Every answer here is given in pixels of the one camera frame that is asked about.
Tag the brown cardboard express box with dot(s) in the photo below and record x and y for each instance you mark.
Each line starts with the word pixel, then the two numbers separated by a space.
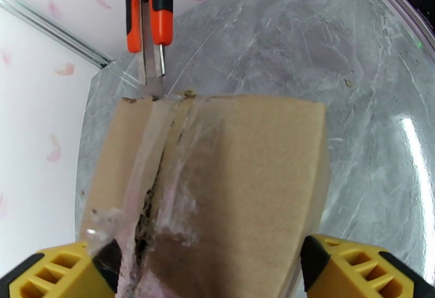
pixel 244 171

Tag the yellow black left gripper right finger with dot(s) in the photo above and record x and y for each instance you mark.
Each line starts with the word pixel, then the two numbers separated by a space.
pixel 353 270

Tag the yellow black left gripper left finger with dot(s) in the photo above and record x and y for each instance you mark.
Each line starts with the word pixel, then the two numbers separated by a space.
pixel 57 273

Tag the aluminium corner post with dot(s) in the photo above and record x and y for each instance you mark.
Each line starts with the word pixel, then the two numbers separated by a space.
pixel 51 28

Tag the aluminium rail frame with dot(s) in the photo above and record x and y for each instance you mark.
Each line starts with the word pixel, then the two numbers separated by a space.
pixel 394 3

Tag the orange black utility knife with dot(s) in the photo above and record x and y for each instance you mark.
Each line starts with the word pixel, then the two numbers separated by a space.
pixel 162 21

